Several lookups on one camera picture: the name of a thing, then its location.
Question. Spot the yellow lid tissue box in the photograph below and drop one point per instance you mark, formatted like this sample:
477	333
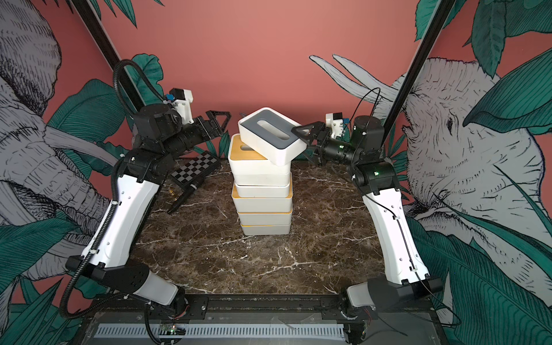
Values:
266	230

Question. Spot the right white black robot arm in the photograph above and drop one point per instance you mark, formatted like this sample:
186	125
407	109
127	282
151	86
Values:
406	276

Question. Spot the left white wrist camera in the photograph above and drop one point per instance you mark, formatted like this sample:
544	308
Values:
182	100

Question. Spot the white slotted cable duct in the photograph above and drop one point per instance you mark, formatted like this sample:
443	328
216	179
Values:
226	330

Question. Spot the right black frame post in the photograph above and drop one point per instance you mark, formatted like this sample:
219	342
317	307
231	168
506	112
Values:
435	26

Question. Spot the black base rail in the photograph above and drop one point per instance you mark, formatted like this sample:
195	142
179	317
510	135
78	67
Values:
329	307

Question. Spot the grey lid tissue box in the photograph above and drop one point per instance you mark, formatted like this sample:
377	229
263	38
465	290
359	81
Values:
269	133

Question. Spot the black white chessboard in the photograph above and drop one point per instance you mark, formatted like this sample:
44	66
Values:
199	167

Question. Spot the large bamboo lid tissue box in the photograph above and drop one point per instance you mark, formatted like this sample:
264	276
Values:
265	219

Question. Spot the black frame post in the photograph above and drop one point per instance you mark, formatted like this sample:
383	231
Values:
435	26
92	22

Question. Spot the small bamboo lid tissue box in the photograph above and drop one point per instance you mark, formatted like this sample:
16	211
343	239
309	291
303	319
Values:
250	168

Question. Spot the left black frame post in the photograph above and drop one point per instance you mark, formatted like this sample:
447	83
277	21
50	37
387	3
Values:
92	22

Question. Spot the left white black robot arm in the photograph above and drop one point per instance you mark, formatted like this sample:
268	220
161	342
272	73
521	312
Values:
166	131

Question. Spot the edge bamboo tissue box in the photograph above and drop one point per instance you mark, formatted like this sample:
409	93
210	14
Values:
263	191

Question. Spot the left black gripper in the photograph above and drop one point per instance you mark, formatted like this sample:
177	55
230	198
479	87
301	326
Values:
207	134

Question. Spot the green circuit board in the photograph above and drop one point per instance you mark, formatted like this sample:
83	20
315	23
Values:
172	330

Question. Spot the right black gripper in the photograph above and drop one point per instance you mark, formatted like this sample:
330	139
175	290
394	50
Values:
324	136

